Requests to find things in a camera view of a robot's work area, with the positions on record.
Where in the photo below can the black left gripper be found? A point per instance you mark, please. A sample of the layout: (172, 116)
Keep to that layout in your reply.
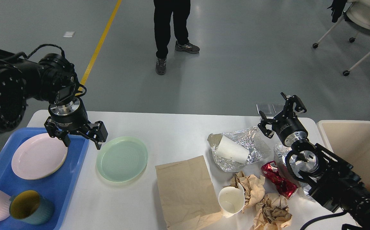
(72, 118)

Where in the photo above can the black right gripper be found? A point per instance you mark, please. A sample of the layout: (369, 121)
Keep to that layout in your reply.
(289, 129)

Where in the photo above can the light green plate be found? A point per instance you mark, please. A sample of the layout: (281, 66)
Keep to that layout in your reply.
(122, 159)

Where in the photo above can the dark teal mug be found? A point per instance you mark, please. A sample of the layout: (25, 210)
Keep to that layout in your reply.
(30, 207)

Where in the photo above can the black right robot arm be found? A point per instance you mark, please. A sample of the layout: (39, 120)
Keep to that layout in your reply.
(333, 184)

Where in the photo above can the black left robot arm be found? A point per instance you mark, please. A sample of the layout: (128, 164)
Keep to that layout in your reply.
(53, 79)

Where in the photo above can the crumpled foil right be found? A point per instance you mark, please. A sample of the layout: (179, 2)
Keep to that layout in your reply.
(280, 152)

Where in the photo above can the crumpled aluminium foil sheet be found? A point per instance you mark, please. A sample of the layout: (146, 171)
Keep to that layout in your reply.
(250, 138)

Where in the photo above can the pink plate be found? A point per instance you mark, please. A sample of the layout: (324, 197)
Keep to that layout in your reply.
(38, 157)

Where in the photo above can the white paper cup lying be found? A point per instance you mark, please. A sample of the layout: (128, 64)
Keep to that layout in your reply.
(231, 150)

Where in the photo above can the blue plastic tray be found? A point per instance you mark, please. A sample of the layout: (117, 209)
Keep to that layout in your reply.
(58, 187)

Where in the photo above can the red snack wrapper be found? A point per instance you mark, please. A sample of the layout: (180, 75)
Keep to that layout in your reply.
(284, 187)

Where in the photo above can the crumpled brown paper upper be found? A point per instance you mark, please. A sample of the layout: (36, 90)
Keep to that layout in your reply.
(253, 187)

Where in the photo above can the crumpled brown paper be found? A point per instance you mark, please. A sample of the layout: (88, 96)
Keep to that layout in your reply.
(253, 187)
(272, 213)

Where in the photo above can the white paper cup upright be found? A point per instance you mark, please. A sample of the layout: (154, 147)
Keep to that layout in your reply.
(231, 200)

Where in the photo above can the beige plastic bin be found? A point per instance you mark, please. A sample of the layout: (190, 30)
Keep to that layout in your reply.
(350, 140)

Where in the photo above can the crumpled brown paper lower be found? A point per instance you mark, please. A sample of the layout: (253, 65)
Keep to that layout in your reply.
(272, 213)

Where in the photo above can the brown paper bag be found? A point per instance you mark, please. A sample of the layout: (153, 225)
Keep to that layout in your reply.
(187, 195)

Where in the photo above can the black garment on chair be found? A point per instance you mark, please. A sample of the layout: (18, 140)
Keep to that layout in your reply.
(337, 8)

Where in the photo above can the white rolling chair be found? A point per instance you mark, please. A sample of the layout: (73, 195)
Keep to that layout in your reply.
(357, 14)

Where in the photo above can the person in black trousers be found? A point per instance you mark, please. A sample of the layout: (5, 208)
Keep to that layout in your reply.
(164, 11)

